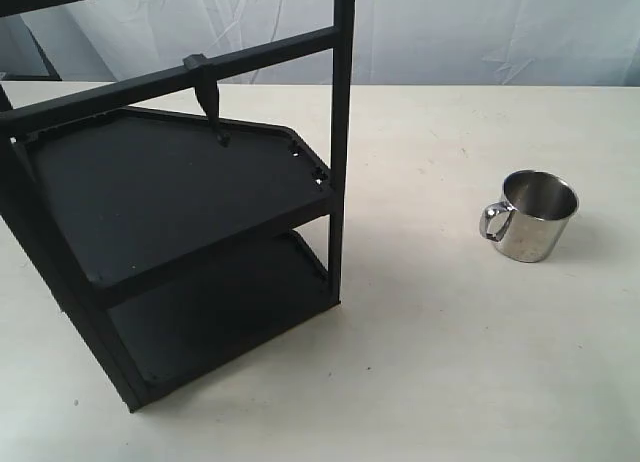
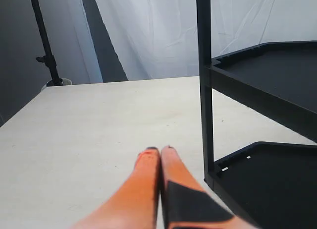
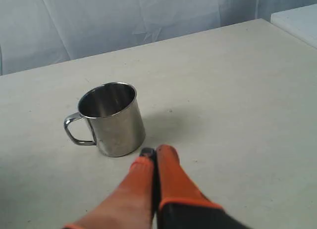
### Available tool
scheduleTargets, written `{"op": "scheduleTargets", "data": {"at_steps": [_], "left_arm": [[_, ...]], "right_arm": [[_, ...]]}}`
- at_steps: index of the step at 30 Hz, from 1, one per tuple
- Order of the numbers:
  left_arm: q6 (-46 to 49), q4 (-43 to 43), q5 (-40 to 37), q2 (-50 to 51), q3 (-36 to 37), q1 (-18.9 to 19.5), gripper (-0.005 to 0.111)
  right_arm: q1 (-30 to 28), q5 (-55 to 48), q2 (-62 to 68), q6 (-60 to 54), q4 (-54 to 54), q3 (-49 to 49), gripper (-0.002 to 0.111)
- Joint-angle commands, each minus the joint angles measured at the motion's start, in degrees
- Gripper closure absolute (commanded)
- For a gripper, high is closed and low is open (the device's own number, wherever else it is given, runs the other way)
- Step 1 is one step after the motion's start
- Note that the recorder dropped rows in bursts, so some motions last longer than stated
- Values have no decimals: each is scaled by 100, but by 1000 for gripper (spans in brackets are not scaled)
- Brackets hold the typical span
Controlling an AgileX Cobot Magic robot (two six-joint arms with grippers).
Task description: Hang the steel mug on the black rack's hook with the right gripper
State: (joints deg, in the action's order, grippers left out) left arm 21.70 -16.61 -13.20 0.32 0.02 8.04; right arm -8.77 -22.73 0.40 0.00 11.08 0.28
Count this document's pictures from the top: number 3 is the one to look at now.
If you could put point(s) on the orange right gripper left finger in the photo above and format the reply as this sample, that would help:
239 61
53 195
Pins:
130 205

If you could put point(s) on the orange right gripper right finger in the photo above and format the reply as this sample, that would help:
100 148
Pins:
182 204

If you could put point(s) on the stainless steel mug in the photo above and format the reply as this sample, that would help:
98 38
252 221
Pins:
112 114

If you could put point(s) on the white side table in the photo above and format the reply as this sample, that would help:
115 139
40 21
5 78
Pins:
299 22

